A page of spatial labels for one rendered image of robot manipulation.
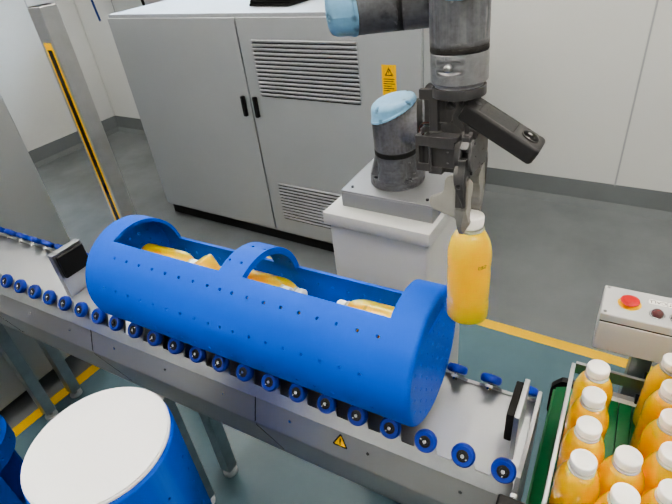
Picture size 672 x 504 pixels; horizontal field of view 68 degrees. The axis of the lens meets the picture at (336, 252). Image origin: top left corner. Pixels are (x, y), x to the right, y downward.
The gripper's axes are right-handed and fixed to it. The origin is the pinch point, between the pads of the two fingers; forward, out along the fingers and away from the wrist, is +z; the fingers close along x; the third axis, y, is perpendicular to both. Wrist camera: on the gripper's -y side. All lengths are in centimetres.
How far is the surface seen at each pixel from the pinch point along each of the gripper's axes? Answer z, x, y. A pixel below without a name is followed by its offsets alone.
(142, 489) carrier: 42, 43, 45
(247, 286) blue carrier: 20.3, 7.3, 44.9
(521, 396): 38.3, -4.6, -8.7
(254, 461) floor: 139, -16, 95
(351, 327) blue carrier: 22.5, 7.2, 19.8
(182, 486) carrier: 52, 36, 46
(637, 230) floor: 135, -258, -15
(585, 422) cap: 35.3, -0.8, -20.0
